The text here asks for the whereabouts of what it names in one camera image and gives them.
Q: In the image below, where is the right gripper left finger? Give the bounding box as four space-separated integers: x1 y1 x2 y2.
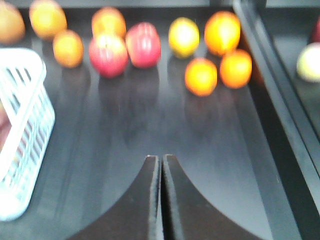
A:
70 155 161 240

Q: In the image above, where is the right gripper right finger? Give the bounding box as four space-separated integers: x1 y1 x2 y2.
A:
161 154 258 240

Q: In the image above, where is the light blue plastic basket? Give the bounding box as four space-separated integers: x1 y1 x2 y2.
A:
0 47 56 222

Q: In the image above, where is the dark red apple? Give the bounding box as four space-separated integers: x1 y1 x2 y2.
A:
0 102 12 151

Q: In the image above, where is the black wooden display stand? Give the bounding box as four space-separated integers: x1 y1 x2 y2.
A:
0 0 320 240

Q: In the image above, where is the small orange left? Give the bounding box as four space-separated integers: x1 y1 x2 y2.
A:
184 57 218 97

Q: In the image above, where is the small orange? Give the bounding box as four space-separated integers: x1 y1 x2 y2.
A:
184 57 218 97
219 49 253 89
52 29 84 68

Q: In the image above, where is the small orange right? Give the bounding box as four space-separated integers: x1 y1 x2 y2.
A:
219 49 253 89

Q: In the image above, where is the red yellow apple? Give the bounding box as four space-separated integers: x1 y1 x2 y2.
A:
88 33 129 79

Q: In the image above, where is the pink red apple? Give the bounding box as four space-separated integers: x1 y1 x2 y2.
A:
125 22 161 69

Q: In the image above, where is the yellow round fruit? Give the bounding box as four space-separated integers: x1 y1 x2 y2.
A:
168 17 200 59

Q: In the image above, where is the small orange middle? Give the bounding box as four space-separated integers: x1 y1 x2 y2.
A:
52 29 84 68

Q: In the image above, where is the large orange right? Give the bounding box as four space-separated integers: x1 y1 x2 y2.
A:
204 11 241 57

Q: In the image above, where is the large orange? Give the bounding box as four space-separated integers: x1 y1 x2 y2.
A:
91 7 127 39
204 11 241 57

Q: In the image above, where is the peach left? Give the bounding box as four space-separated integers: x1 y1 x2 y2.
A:
296 42 320 83

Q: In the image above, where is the large orange back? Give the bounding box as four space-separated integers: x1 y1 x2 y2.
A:
91 7 127 39

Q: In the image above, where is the orange with bump middle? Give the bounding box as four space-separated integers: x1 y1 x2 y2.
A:
29 0 68 41

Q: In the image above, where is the orange with bump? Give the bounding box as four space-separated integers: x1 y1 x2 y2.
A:
0 0 26 45
29 0 68 41

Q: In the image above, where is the red apple behind peaches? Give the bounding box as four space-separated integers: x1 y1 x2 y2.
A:
310 18 320 43

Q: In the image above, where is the orange with bump left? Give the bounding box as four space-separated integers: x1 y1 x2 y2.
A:
0 0 26 45

